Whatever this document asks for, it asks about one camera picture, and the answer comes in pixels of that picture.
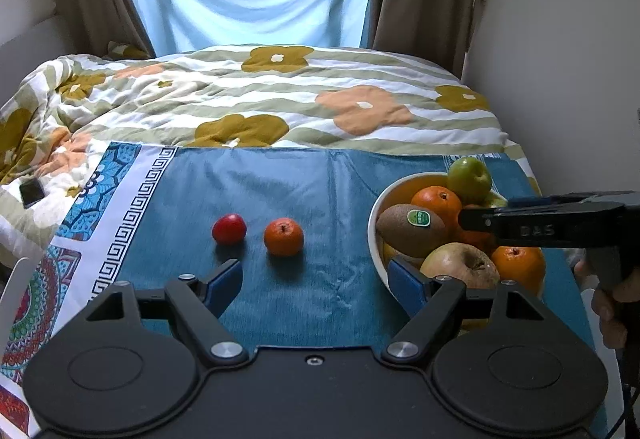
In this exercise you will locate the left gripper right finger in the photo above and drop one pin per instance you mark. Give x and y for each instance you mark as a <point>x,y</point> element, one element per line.
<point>434,306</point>

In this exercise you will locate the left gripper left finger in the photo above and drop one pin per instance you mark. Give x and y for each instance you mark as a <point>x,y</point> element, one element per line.
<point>195,306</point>

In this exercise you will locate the blue patterned cloth mat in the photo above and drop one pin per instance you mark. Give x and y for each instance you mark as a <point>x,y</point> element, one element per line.
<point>268,293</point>

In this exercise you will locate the cream yellow fruit bowl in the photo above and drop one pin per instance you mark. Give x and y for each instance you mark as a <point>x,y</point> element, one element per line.
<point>401,192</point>

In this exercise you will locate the small mandarin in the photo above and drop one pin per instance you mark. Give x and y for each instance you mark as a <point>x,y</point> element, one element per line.
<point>284,237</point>

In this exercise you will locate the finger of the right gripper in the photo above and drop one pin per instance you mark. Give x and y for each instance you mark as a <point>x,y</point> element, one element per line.
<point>626,198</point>
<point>585,225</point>

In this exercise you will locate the green apple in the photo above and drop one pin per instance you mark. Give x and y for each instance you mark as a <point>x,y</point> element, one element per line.
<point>470,179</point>
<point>494,200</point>

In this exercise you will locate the brown kiwi with sticker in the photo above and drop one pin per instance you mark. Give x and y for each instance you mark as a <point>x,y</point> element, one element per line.
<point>413,230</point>

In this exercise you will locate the grey headboard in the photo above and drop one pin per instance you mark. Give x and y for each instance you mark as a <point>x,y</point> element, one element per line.
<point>43,42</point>

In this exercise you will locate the floral striped duvet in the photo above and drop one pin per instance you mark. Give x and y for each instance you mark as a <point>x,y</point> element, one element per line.
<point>66,112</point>

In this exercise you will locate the black smartphone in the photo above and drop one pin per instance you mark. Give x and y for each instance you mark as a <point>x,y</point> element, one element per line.
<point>32,192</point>

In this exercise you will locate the red tomato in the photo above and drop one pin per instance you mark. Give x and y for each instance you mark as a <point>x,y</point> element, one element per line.
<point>229,230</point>
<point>482,240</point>

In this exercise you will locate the brownish wrinkled apple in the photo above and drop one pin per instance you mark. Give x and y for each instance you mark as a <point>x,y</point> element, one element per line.
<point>464,262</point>

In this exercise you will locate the large orange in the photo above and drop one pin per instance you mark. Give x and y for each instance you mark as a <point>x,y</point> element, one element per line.
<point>525,265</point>
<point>441,201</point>

